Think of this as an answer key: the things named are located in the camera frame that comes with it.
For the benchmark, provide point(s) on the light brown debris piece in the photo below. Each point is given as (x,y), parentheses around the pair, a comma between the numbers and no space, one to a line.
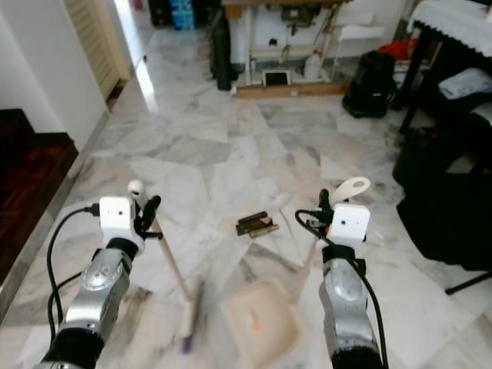
(265,228)

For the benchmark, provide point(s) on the dark brown debris piece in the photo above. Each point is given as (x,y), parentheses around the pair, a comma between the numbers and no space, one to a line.
(252,221)

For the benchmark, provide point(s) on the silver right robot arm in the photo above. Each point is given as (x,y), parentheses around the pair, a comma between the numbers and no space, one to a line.
(342,296)

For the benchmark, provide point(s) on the wooden workbench with white legs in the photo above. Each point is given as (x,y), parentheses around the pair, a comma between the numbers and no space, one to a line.
(288,89)

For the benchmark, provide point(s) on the dark wooden staircase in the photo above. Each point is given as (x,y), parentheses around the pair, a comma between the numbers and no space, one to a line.
(31,184)

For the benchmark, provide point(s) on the large black bag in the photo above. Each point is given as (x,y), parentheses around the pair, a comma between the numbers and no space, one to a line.
(446,215)

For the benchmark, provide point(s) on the small white-framed tablet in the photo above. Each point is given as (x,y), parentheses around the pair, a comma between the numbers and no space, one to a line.
(277,78)

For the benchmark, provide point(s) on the white plastic jug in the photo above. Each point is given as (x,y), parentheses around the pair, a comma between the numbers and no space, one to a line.
(313,68)

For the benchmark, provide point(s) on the black stand leg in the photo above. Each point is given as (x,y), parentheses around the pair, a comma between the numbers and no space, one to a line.
(469,282)

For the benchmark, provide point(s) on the tall black case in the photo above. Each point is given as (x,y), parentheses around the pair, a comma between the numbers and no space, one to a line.
(221,58)

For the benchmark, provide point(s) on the red cloth item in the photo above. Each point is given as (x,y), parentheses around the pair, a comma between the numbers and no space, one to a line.
(400,48)

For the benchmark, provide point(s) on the light wooden door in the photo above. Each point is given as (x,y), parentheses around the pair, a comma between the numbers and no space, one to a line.
(96,38)

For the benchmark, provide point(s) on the grey folded cloth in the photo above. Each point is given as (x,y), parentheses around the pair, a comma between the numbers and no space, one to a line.
(465,82)

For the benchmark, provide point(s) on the blue box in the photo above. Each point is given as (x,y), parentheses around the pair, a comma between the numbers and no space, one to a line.
(182,14)

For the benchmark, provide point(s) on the black crate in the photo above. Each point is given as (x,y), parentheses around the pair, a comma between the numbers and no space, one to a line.
(160,11)

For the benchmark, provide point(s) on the table with white cloth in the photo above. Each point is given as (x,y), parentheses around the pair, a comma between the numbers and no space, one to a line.
(457,15)

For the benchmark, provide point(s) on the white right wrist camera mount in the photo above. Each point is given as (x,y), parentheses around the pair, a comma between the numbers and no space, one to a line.
(350,223)

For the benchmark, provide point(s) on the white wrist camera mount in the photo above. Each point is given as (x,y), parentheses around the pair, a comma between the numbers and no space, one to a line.
(115,215)
(350,223)

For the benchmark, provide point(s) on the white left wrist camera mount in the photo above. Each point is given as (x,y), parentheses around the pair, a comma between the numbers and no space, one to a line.
(115,215)

